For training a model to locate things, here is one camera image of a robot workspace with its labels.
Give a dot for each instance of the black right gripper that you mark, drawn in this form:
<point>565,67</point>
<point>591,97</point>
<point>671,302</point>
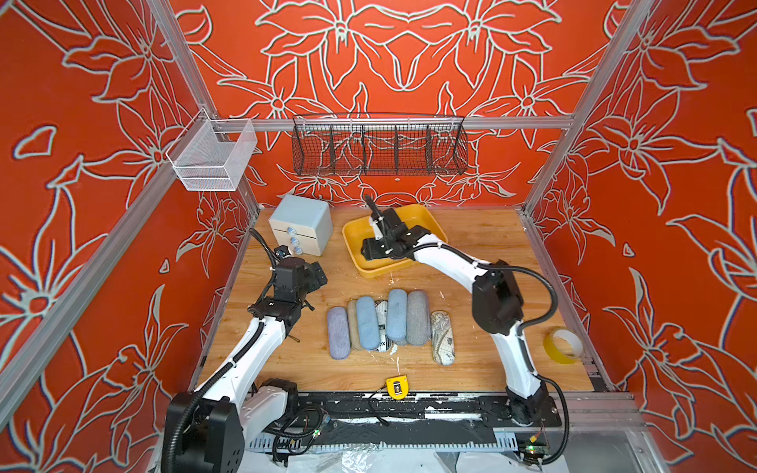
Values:
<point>384,241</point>

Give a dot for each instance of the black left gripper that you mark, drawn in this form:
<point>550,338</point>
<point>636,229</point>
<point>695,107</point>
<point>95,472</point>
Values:
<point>313,282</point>

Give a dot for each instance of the yellow plastic storage tray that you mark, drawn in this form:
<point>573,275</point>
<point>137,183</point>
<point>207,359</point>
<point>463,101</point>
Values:
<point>355,231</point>

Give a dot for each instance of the light blue glasses case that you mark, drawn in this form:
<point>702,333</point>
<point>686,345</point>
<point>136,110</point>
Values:
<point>396,324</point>
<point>368,324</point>

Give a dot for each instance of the grey fabric glasses case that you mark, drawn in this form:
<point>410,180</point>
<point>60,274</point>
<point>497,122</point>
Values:
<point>418,319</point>

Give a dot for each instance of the map print glasses case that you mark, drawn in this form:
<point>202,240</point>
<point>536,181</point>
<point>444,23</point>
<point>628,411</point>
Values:
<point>443,342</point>

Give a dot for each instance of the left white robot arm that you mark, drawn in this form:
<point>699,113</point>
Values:
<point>209,428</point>

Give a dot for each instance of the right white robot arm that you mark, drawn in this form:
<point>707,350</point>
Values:
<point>496,299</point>

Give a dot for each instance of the newspaper print glasses case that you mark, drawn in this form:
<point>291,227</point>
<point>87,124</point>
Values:
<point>382,316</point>

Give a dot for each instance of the purple fabric glasses case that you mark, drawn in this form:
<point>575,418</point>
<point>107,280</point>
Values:
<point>338,333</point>

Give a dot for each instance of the grey mini drawer box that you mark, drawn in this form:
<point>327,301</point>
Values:
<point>302,224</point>

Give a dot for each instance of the yellow tape measure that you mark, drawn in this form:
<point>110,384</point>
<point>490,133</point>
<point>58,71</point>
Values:
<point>397,387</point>

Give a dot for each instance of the yellow tape roll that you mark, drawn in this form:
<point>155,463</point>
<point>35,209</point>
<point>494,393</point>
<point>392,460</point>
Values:
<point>563,346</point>

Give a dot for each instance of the black wire wall basket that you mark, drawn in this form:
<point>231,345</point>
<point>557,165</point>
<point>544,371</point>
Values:
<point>379,144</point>

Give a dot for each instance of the white mesh wall basket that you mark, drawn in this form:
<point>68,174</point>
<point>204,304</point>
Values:
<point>213,154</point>

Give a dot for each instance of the grey cable duct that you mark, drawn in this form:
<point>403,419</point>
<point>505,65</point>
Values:
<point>504,442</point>

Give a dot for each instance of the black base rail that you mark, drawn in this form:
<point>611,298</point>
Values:
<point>490,409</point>

